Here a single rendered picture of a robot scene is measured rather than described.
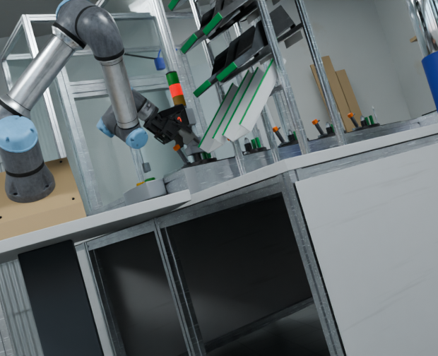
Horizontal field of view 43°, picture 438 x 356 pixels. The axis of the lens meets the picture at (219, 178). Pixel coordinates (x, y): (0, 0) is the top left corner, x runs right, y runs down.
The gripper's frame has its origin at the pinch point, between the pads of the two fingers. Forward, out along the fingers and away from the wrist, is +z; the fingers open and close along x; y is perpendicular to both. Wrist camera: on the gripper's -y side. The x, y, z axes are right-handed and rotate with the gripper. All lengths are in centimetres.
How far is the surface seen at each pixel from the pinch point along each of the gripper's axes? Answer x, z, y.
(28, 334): -348, 65, 54
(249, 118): 48.1, -4.1, 10.9
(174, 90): -17.5, -12.3, -24.5
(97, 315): -83, 26, 58
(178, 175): 12.6, -3.6, 22.4
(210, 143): 20.9, -1.4, 9.1
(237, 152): 21.0, 9.1, 5.4
